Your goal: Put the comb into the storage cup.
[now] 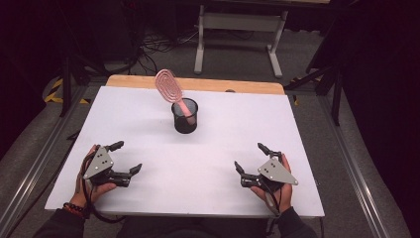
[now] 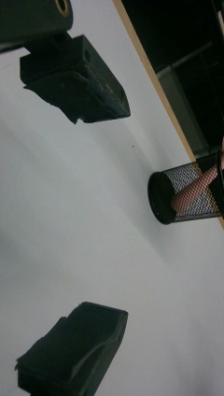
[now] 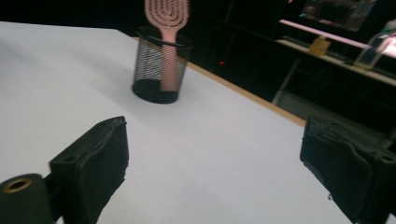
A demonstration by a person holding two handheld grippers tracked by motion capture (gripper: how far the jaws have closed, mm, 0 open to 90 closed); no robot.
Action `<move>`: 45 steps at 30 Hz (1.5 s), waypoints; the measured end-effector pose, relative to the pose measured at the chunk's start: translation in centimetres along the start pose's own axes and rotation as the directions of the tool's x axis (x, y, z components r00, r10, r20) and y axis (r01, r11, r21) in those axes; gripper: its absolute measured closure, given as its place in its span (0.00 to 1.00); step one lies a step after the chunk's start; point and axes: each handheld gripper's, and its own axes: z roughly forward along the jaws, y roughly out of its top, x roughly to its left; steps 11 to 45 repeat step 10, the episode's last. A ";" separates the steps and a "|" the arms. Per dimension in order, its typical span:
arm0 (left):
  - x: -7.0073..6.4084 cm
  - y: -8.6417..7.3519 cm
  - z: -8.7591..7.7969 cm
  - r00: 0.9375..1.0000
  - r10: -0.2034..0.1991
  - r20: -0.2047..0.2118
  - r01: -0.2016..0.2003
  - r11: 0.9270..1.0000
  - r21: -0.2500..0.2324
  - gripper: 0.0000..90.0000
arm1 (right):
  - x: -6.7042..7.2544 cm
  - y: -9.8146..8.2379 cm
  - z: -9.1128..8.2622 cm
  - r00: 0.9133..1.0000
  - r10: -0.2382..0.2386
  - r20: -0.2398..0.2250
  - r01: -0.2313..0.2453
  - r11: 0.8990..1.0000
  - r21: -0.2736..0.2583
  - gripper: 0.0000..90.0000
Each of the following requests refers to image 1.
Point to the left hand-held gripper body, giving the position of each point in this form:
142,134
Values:
99,164

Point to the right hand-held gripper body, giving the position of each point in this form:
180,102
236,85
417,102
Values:
276,172

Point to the black mesh pen holder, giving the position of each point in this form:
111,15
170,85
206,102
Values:
185,128

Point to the pink hairbrush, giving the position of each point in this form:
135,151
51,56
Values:
168,84

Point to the person's right hand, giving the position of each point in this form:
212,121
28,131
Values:
286,195

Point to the person's left hand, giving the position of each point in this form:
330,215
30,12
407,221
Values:
99,191

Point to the yellow black hazard tape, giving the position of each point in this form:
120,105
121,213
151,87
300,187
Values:
296,99
54,91

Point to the person's dark lap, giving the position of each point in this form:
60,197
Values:
194,228

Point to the wooden table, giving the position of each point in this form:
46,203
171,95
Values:
214,85

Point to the black metal stand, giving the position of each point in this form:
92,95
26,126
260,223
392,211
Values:
330,79
71,71

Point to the aluminium floor rail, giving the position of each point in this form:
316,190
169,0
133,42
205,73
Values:
36,165
350,165

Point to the grey metal table frame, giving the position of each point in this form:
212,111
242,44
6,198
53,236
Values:
241,22

